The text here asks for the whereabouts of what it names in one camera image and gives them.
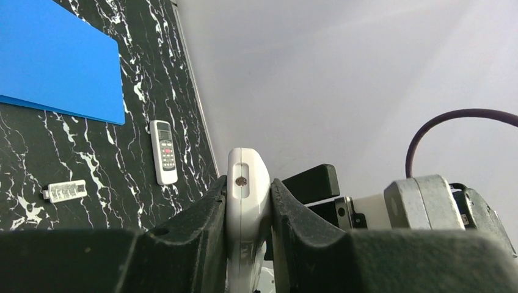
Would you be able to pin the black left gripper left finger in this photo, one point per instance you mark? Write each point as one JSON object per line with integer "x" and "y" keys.
{"x": 184, "y": 254}

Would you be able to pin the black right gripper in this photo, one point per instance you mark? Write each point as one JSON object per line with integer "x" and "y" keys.
{"x": 423, "y": 203}

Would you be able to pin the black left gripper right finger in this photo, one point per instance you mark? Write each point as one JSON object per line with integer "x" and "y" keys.
{"x": 312, "y": 255}

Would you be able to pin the small white buttoned remote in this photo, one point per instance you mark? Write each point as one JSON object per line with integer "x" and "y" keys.
{"x": 247, "y": 218}

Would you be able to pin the long white remote control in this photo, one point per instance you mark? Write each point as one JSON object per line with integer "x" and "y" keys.
{"x": 163, "y": 152}

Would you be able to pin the blue flat foam pad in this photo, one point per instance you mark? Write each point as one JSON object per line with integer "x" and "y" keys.
{"x": 52, "y": 60}

